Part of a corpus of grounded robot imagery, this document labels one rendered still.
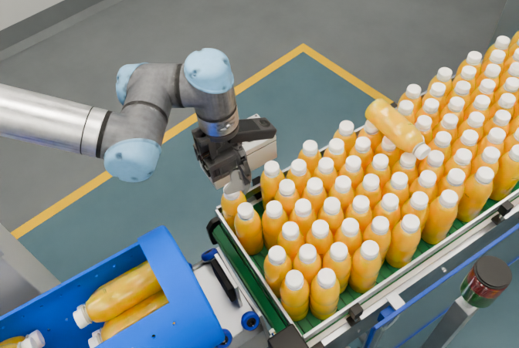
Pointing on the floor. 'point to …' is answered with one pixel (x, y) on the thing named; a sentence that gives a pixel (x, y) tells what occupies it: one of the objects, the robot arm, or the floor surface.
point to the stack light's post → (449, 325)
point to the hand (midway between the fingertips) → (239, 178)
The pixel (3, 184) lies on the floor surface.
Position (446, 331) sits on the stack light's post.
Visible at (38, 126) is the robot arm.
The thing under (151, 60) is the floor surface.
